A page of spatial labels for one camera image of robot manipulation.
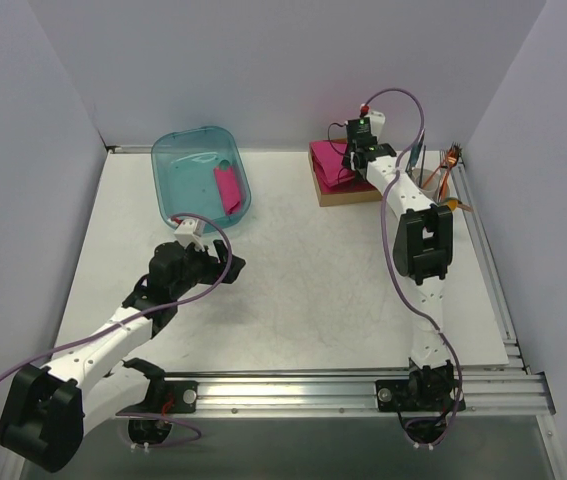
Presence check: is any white utensil holder cup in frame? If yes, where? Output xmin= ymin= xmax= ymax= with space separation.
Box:
xmin=408 ymin=169 xmax=447 ymax=203

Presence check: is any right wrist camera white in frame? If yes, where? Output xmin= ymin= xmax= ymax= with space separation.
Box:
xmin=360 ymin=104 xmax=386 ymax=138

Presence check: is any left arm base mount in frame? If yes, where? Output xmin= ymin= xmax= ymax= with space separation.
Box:
xmin=116 ymin=380 xmax=202 ymax=452

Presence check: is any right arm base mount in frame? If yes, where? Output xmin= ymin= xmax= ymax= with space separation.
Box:
xmin=375 ymin=379 xmax=466 ymax=450

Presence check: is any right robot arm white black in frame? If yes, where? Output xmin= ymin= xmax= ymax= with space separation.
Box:
xmin=342 ymin=116 xmax=462 ymax=409

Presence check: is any orange plastic spoon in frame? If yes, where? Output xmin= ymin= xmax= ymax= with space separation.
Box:
xmin=438 ymin=197 xmax=474 ymax=213

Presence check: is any aluminium front rail frame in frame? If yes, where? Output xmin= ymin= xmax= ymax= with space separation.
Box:
xmin=0 ymin=367 xmax=557 ymax=480

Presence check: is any rolled pink napkin in bin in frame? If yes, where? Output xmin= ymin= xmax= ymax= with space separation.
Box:
xmin=214 ymin=167 xmax=242 ymax=215

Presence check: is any brown cardboard napkin tray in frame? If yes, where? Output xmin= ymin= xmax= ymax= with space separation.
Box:
xmin=308 ymin=150 xmax=381 ymax=207

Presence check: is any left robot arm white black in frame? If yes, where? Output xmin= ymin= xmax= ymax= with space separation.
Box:
xmin=0 ymin=240 xmax=246 ymax=472

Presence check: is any pink napkin stack in tray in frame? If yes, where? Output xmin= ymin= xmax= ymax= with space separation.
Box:
xmin=309 ymin=140 xmax=367 ymax=194

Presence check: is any aluminium right side rail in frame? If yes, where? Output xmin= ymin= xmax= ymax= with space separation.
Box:
xmin=451 ymin=163 xmax=531 ymax=374

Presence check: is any teal transparent plastic bin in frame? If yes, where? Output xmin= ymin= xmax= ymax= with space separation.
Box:
xmin=151 ymin=126 xmax=252 ymax=229

